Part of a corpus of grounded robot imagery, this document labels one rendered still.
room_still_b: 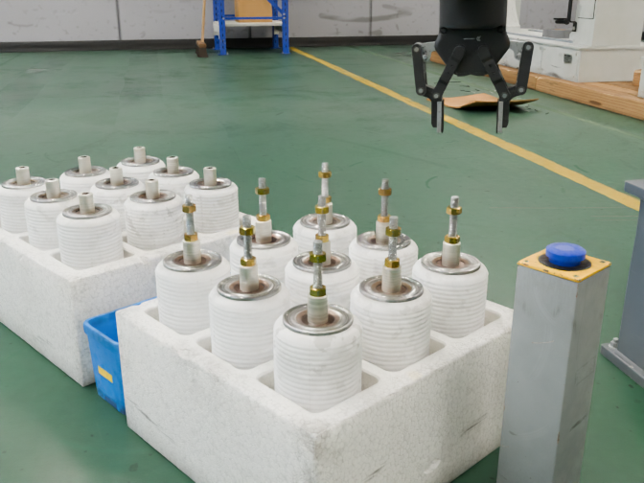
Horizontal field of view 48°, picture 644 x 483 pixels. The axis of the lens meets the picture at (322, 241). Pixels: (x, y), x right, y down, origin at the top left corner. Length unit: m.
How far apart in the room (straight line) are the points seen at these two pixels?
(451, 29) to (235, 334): 0.42
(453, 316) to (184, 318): 0.34
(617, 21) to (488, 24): 3.49
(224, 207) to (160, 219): 0.13
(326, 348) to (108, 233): 0.52
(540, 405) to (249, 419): 0.31
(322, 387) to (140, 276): 0.50
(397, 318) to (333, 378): 0.11
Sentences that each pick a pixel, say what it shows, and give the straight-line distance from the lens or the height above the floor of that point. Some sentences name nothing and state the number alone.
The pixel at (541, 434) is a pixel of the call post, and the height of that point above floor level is 0.13.
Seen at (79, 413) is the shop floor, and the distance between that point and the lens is 1.14.
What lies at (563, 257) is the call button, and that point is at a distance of 0.78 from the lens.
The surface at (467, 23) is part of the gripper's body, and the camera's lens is 0.84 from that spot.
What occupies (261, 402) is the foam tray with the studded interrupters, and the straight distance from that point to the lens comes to 0.77.
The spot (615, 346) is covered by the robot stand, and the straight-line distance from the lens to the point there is 1.31.
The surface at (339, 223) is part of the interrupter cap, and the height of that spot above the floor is 0.25.
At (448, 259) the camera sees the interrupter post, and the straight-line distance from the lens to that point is 0.93.
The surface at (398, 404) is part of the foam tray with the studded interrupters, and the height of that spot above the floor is 0.16.
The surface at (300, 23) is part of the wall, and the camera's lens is 7.31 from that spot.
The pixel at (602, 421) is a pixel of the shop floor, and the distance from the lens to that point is 1.14.
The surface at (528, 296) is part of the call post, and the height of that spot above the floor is 0.28.
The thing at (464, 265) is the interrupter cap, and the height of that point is 0.25.
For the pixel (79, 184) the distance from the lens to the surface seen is 1.41.
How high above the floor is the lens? 0.59
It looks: 20 degrees down
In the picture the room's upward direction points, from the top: straight up
